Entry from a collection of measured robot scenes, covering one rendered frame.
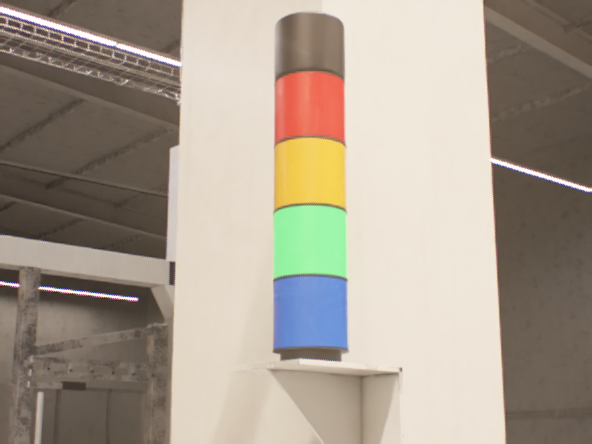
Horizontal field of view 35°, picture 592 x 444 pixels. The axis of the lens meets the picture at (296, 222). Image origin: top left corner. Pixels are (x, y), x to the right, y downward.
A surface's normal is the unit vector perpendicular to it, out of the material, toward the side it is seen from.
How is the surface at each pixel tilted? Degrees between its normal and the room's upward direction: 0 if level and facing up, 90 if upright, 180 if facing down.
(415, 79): 90
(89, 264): 90
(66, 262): 90
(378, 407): 90
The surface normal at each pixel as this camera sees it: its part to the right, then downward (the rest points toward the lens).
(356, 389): 0.64, -0.19
